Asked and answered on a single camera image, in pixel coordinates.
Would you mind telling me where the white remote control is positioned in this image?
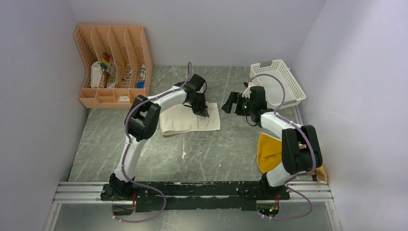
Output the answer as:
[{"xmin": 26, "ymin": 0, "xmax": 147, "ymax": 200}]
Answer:
[{"xmin": 90, "ymin": 62, "xmax": 103, "ymax": 88}]

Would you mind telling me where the purple cable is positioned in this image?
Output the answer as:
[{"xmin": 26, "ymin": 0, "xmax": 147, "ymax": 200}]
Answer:
[
  {"xmin": 247, "ymin": 74, "xmax": 317, "ymax": 221},
  {"xmin": 111, "ymin": 61, "xmax": 167, "ymax": 223}
]

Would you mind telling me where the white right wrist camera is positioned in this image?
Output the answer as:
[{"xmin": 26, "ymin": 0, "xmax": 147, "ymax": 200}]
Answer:
[{"xmin": 242, "ymin": 82, "xmax": 255, "ymax": 99}]

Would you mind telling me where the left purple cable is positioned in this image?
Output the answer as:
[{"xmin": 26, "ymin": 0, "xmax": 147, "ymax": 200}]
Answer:
[{"xmin": 111, "ymin": 61, "xmax": 167, "ymax": 223}]

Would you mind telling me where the aluminium frame rail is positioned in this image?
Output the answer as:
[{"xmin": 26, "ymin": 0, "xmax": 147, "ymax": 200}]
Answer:
[{"xmin": 43, "ymin": 181, "xmax": 342, "ymax": 231}]

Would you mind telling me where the cream white towel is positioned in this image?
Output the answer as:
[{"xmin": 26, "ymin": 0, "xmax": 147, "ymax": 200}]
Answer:
[{"xmin": 160, "ymin": 103, "xmax": 221, "ymax": 136}]

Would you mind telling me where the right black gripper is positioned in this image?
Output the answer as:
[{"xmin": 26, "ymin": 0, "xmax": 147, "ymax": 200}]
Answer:
[{"xmin": 221, "ymin": 91, "xmax": 255, "ymax": 116}]

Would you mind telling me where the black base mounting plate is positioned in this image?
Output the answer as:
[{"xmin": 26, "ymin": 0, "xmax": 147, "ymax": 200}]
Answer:
[{"xmin": 100, "ymin": 180, "xmax": 290, "ymax": 212}]

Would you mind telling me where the rainbow coloured item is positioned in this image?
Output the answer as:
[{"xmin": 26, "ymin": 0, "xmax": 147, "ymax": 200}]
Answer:
[{"xmin": 100, "ymin": 52, "xmax": 110, "ymax": 70}]

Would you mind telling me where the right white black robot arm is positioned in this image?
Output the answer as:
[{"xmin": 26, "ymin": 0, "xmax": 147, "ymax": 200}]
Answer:
[{"xmin": 221, "ymin": 86, "xmax": 323, "ymax": 199}]

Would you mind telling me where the orange plastic file organizer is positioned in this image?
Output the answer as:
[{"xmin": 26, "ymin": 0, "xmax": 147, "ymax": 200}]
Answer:
[{"xmin": 74, "ymin": 25, "xmax": 153, "ymax": 108}]

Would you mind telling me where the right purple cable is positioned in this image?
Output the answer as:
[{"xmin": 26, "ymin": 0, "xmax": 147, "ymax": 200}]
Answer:
[{"xmin": 247, "ymin": 74, "xmax": 317, "ymax": 221}]

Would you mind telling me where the yellow brown towel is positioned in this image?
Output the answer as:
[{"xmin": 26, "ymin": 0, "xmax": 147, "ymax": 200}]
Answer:
[{"xmin": 256, "ymin": 132, "xmax": 328, "ymax": 185}]

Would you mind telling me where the white plastic basket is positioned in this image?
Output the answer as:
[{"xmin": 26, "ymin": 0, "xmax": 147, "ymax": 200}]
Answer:
[{"xmin": 250, "ymin": 59, "xmax": 306, "ymax": 109}]

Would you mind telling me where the blue capped white bottle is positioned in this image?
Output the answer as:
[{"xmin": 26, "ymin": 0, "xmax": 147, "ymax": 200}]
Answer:
[{"xmin": 136, "ymin": 64, "xmax": 147, "ymax": 89}]

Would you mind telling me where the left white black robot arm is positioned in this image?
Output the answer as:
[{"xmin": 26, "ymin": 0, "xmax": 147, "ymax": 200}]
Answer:
[{"xmin": 109, "ymin": 74, "xmax": 209, "ymax": 200}]

